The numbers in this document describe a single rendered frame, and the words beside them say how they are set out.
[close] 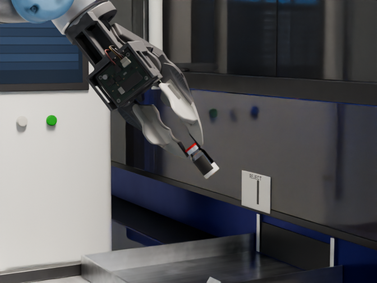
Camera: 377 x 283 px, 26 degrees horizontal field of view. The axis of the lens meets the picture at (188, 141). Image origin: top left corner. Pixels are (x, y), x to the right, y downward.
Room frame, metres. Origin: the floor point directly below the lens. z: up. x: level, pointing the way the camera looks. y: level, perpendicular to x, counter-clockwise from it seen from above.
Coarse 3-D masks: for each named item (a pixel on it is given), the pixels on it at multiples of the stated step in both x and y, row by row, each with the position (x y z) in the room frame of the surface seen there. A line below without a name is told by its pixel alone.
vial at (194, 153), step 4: (196, 144) 1.03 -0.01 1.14; (192, 148) 1.02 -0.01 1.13; (196, 148) 1.02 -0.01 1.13; (200, 148) 1.03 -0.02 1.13; (188, 152) 1.03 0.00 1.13; (192, 152) 1.02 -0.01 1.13; (196, 152) 1.03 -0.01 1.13; (200, 152) 1.02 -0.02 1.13; (204, 152) 1.03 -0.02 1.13; (192, 156) 1.03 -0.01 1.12; (196, 156) 1.02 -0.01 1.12; (200, 156) 1.02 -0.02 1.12; (208, 156) 1.03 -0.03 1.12; (192, 160) 1.03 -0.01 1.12; (208, 160) 1.02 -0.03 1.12; (212, 160) 1.03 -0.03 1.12; (212, 164) 1.02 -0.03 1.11; (216, 168) 1.02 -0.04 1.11; (208, 172) 1.02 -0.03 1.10; (212, 172) 1.02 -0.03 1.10; (204, 176) 1.03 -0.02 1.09; (208, 176) 1.02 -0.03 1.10
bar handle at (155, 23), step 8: (152, 0) 1.52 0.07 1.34; (160, 0) 1.52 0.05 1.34; (152, 8) 1.52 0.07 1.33; (160, 8) 1.52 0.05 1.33; (152, 16) 1.52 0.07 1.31; (160, 16) 1.52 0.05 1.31; (152, 24) 1.52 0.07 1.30; (160, 24) 1.52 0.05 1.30; (152, 32) 1.52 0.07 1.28; (160, 32) 1.52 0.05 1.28; (152, 40) 1.52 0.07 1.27; (160, 40) 1.52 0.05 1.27; (160, 48) 1.52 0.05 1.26; (176, 64) 1.54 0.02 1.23; (184, 64) 1.55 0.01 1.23; (152, 88) 1.52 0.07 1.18
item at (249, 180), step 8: (248, 176) 1.35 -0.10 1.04; (256, 176) 1.33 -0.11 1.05; (264, 176) 1.31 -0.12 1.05; (248, 184) 1.35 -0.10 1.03; (256, 184) 1.33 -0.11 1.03; (264, 184) 1.31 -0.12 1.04; (248, 192) 1.35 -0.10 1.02; (256, 192) 1.33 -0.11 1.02; (264, 192) 1.31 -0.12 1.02; (248, 200) 1.35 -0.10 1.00; (256, 200) 1.33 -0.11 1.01; (264, 200) 1.31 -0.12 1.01; (256, 208) 1.33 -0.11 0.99; (264, 208) 1.31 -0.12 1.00
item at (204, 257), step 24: (216, 240) 1.45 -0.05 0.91; (240, 240) 1.47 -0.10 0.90; (96, 264) 1.27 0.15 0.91; (120, 264) 1.36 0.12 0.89; (144, 264) 1.38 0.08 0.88; (168, 264) 1.39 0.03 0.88; (192, 264) 1.39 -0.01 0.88; (216, 264) 1.39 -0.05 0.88; (240, 264) 1.39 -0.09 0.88; (264, 264) 1.39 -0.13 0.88; (288, 264) 1.39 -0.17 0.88
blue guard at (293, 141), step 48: (144, 96) 1.71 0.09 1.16; (192, 96) 1.53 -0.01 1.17; (240, 96) 1.38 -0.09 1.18; (144, 144) 1.71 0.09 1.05; (240, 144) 1.38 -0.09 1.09; (288, 144) 1.26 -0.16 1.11; (336, 144) 1.16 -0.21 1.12; (240, 192) 1.38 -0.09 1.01; (288, 192) 1.26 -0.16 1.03; (336, 192) 1.15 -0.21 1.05
